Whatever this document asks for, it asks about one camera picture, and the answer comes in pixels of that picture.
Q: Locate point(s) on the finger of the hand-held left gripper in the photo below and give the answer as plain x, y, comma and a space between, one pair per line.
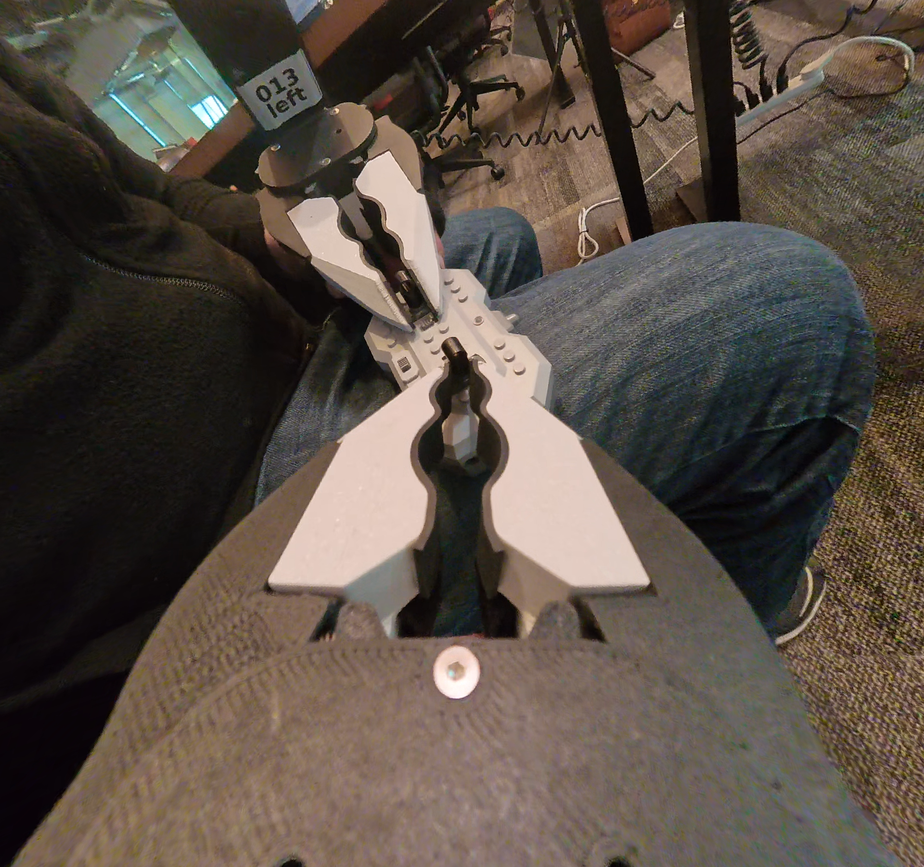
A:
347, 253
412, 225

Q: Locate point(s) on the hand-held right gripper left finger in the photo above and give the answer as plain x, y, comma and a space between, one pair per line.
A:
347, 521

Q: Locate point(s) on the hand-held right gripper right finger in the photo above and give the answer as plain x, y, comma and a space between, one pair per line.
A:
571, 521

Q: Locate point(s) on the grey remote controller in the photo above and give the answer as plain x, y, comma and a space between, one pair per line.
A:
491, 333

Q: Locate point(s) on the person's left forearm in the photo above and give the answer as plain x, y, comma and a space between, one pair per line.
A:
173, 196

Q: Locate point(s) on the black chair base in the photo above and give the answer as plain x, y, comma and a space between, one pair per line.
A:
477, 87

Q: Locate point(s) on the person's blue jeans leg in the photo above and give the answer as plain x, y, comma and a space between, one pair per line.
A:
693, 347

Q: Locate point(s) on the grey white sneaker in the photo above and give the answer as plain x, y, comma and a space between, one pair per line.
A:
802, 607

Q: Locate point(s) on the brown leather bag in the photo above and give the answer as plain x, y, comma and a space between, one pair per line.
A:
635, 8

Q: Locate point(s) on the white power strip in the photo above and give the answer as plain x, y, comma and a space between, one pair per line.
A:
787, 95

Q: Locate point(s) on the black table frame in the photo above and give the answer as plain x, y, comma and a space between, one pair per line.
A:
708, 87

